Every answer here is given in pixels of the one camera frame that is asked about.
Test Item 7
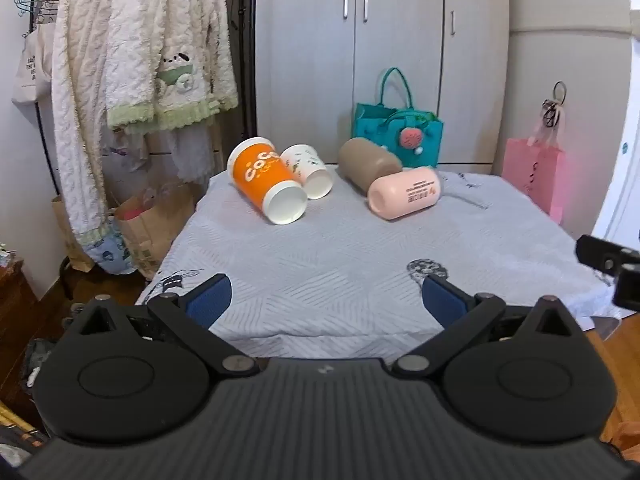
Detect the black stand pole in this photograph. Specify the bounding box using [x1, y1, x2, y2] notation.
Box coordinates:
[227, 0, 252, 142]

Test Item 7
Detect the hair tie with ribbon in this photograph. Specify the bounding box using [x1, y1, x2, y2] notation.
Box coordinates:
[531, 81, 568, 147]

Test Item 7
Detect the brown cup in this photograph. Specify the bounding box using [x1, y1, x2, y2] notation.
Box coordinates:
[338, 137, 404, 194]

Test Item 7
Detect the teal felt handbag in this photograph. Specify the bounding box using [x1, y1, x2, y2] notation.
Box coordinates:
[353, 67, 444, 169]

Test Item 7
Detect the pink paper bag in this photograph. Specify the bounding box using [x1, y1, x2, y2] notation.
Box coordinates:
[501, 137, 567, 225]

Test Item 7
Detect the blue printed cloth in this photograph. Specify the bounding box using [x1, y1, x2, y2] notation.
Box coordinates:
[82, 215, 137, 277]

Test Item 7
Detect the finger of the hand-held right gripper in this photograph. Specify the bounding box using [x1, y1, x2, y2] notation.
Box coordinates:
[612, 267, 640, 312]
[575, 234, 640, 276]

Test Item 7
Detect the cream fluffy top green trim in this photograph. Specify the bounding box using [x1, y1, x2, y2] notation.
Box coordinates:
[105, 0, 240, 134]

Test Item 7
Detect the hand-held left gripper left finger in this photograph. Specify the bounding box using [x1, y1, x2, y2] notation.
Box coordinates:
[65, 274, 261, 376]

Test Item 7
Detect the wooden cabinet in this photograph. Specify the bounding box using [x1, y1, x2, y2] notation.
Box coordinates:
[0, 255, 40, 406]

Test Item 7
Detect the white fluffy robe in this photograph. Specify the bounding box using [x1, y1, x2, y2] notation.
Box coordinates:
[51, 0, 166, 261]

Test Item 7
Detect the grey wardrobe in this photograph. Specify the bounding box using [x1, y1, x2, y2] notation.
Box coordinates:
[254, 0, 511, 177]

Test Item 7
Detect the black clothes rack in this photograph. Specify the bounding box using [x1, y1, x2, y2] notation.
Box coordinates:
[27, 0, 76, 291]

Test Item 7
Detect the white printed paper cup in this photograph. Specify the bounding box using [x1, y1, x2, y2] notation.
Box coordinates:
[280, 144, 334, 200]

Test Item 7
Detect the white lace garment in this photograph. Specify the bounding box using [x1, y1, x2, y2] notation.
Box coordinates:
[112, 122, 217, 185]

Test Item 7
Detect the pink cup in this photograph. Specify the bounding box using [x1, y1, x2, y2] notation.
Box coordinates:
[367, 166, 444, 221]

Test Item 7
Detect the brown paper bag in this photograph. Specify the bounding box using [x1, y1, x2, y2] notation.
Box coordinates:
[114, 185, 200, 281]
[50, 194, 97, 273]

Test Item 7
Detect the white canvas tote bag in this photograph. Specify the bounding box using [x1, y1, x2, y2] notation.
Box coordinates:
[11, 25, 57, 107]

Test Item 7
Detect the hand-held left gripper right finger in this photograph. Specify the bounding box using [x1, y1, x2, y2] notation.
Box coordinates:
[392, 275, 586, 378]

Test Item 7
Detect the orange paper cup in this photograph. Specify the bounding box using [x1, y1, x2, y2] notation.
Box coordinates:
[226, 136, 309, 226]

